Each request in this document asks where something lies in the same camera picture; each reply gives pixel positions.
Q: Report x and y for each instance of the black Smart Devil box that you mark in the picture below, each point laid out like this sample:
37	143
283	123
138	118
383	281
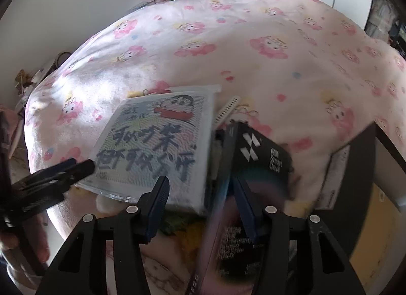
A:
246	248

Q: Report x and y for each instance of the person left hand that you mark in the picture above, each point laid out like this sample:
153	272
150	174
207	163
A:
36	234

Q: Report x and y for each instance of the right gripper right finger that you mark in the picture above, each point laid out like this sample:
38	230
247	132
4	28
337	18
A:
296	256

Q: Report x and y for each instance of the pink cartoon print blanket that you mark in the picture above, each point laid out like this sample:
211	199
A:
308	78

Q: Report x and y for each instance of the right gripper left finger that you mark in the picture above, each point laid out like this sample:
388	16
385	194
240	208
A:
79	266

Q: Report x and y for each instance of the Shin-chan bead art pack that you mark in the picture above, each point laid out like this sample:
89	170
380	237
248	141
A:
157	135

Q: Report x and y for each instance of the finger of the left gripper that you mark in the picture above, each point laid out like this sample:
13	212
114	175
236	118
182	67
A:
67	172

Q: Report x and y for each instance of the black cardboard storage box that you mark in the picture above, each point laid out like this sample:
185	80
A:
362	202

